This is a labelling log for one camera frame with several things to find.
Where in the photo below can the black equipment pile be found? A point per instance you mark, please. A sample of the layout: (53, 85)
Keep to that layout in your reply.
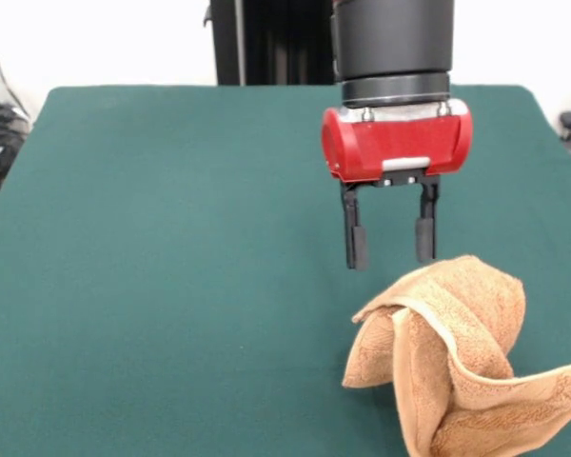
(0, 143)

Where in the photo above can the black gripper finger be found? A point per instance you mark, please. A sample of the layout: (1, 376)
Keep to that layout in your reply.
(354, 228)
(427, 224)

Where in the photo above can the tan terry towel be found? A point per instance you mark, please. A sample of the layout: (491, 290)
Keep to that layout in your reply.
(457, 333)

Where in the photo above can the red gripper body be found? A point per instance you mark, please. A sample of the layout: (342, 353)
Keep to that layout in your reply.
(399, 143)

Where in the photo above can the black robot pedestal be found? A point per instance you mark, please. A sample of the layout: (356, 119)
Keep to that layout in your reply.
(276, 43)

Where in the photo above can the dark green table cloth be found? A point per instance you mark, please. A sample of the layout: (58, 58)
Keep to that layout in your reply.
(124, 285)

